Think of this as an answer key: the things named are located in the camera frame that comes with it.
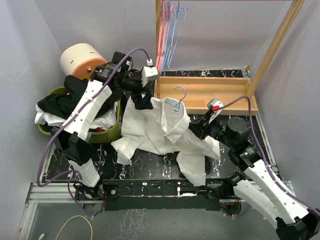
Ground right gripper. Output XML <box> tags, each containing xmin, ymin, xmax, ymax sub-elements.
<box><xmin>185</xmin><ymin>111</ymin><xmax>236</xmax><ymax>149</ymax></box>

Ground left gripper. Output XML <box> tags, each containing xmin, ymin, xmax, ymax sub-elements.
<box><xmin>117</xmin><ymin>73</ymin><xmax>154</xmax><ymax>110</ymax></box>

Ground blue wire hanger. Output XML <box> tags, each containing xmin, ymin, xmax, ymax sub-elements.
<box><xmin>165</xmin><ymin>85</ymin><xmax>187</xmax><ymax>114</ymax></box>

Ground white shirt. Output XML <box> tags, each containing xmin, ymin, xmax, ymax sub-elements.
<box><xmin>111</xmin><ymin>97</ymin><xmax>220</xmax><ymax>187</ymax></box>

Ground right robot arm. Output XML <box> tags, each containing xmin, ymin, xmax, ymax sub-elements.
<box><xmin>189</xmin><ymin>113</ymin><xmax>320</xmax><ymax>240</ymax></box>

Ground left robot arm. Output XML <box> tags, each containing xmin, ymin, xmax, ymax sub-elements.
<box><xmin>51</xmin><ymin>51</ymin><xmax>158</xmax><ymax>200</ymax></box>

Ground wooden clothes rack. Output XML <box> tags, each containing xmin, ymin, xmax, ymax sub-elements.
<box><xmin>154</xmin><ymin>0</ymin><xmax>304</xmax><ymax>116</ymax></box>

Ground white clothes in basket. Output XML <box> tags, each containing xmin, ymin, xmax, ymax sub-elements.
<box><xmin>34</xmin><ymin>102</ymin><xmax>118</xmax><ymax>131</ymax></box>

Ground green laundry basket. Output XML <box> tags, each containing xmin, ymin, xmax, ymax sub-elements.
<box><xmin>38</xmin><ymin>87</ymin><xmax>123</xmax><ymax>144</ymax></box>

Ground white cylindrical bin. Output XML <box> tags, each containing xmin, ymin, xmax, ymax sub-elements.
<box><xmin>60</xmin><ymin>43</ymin><xmax>108</xmax><ymax>79</ymax></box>

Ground black garment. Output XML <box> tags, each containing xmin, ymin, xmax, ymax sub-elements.
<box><xmin>37</xmin><ymin>75</ymin><xmax>122</xmax><ymax>120</ymax></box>

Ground blue hangers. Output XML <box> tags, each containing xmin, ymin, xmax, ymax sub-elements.
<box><xmin>162</xmin><ymin>0</ymin><xmax>188</xmax><ymax>72</ymax></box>

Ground pink hangers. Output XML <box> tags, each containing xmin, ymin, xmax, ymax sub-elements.
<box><xmin>155</xmin><ymin>0</ymin><xmax>174</xmax><ymax>74</ymax></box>

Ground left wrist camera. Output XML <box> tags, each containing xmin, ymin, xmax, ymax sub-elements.
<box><xmin>141</xmin><ymin>58</ymin><xmax>159</xmax><ymax>87</ymax></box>

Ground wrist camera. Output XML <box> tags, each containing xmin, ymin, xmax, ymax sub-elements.
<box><xmin>207</xmin><ymin>98</ymin><xmax>224</xmax><ymax>123</ymax></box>
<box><xmin>141</xmin><ymin>58</ymin><xmax>159</xmax><ymax>87</ymax></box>

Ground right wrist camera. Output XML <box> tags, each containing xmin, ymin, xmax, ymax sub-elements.
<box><xmin>207</xmin><ymin>98</ymin><xmax>224</xmax><ymax>123</ymax></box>

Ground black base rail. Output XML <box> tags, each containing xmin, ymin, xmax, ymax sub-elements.
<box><xmin>69</xmin><ymin>178</ymin><xmax>253</xmax><ymax>212</ymax></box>

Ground aluminium frame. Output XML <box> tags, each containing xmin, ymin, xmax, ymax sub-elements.
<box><xmin>16</xmin><ymin>182</ymin><xmax>310</xmax><ymax>240</ymax></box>

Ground cream cable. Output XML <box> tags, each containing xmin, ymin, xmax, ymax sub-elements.
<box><xmin>38</xmin><ymin>215</ymin><xmax>94</xmax><ymax>240</ymax></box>

